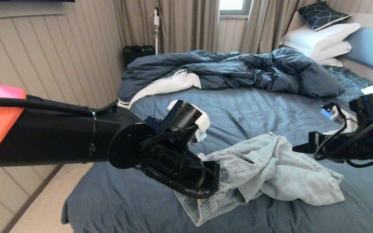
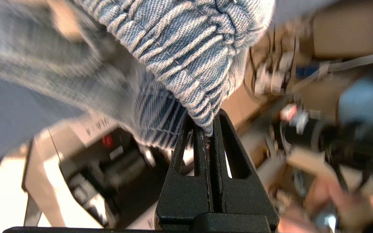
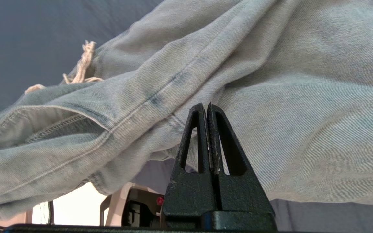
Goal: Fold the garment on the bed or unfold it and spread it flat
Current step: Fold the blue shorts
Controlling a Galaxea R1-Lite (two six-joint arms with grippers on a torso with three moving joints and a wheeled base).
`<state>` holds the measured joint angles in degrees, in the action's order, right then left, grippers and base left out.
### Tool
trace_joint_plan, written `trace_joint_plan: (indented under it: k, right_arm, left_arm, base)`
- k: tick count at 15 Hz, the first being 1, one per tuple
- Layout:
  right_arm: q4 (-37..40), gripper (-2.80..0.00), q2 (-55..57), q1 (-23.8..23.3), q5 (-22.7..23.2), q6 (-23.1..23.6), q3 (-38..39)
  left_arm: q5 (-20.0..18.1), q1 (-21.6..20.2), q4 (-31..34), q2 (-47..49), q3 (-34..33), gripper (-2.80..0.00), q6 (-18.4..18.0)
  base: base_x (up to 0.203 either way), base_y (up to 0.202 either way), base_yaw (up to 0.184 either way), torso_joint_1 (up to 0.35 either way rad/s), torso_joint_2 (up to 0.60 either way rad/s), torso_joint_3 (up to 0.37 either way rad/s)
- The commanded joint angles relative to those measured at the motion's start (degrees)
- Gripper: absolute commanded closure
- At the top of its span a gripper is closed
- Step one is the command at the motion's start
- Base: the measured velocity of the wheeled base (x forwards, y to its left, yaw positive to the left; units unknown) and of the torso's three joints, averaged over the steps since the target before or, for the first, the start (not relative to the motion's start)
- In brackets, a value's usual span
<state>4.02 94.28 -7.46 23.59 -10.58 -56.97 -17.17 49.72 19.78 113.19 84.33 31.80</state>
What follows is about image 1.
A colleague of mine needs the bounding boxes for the light blue denim shorts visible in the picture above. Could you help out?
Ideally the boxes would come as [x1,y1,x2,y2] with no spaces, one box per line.
[174,131,345,227]

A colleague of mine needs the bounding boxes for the bed with blue sheet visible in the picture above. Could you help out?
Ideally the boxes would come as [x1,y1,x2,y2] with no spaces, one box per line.
[61,66,373,233]

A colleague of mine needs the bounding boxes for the small white pillow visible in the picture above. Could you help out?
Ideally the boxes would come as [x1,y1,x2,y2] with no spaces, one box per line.
[318,58,344,67]

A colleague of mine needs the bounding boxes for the medium white pillow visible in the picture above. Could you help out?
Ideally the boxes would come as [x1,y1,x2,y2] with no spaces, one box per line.
[310,40,352,62]

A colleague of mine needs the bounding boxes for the dark blue white-lined duvet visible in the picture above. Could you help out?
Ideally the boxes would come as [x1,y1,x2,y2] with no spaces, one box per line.
[115,48,346,126]

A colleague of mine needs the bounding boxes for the large white pillow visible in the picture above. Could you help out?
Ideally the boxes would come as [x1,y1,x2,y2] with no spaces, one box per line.
[282,23,362,57]

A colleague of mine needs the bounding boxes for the black hard suitcase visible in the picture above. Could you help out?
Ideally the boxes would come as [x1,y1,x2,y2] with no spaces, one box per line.
[123,44,156,68]

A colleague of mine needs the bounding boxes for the narrow beige curtain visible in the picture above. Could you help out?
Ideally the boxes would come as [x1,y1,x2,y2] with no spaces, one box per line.
[240,0,300,54]

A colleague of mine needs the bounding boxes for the dark geometric patterned cushion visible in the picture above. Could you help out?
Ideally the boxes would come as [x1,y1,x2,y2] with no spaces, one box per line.
[298,1,352,32]

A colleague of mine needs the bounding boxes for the wide beige curtain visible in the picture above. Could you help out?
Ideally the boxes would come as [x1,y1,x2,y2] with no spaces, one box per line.
[114,0,220,54]

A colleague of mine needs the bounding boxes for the white stick vacuum cleaner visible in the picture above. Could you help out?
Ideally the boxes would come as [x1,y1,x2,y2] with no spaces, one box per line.
[153,6,160,54]

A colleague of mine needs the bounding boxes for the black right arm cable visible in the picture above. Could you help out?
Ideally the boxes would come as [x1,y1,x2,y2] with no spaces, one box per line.
[314,115,373,168]

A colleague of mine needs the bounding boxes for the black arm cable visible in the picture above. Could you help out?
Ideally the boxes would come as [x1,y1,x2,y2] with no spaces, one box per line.
[0,96,119,114]
[314,115,373,168]

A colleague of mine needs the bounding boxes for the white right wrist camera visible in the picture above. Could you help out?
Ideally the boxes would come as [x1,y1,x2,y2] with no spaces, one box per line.
[321,103,357,135]

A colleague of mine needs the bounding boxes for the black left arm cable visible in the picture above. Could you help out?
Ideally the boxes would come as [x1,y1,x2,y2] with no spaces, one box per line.
[0,96,119,114]

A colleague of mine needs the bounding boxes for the window with grey frame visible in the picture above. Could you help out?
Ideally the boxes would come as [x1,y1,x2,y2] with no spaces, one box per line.
[220,0,253,16]

